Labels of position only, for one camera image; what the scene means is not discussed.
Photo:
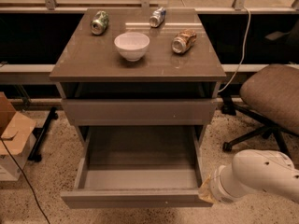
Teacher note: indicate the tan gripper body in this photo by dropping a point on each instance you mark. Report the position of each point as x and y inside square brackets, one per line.
[217, 184]

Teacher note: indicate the grey drawer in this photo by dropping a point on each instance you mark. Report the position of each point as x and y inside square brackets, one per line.
[138, 167]
[86, 112]

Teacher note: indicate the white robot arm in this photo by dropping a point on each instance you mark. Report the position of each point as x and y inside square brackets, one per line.
[252, 171]

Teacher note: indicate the grey top drawer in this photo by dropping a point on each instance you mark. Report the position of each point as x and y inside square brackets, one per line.
[86, 112]

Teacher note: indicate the grey drawer cabinet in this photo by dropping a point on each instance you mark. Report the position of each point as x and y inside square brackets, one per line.
[136, 75]

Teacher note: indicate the brown office chair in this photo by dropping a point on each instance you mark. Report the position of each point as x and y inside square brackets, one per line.
[272, 97]

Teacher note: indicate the brown soda can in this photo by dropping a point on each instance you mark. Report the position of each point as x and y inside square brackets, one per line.
[183, 41]

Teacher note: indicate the white ceramic bowl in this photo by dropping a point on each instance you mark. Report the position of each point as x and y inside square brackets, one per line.
[132, 46]

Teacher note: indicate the black stand leg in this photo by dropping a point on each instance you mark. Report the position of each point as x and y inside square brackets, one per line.
[40, 134]

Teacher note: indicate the blue silver soda can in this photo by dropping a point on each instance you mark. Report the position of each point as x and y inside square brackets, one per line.
[157, 17]

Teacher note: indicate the cardboard box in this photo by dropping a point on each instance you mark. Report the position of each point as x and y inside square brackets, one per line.
[16, 131]

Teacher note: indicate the green soda can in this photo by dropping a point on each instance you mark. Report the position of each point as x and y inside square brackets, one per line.
[99, 22]

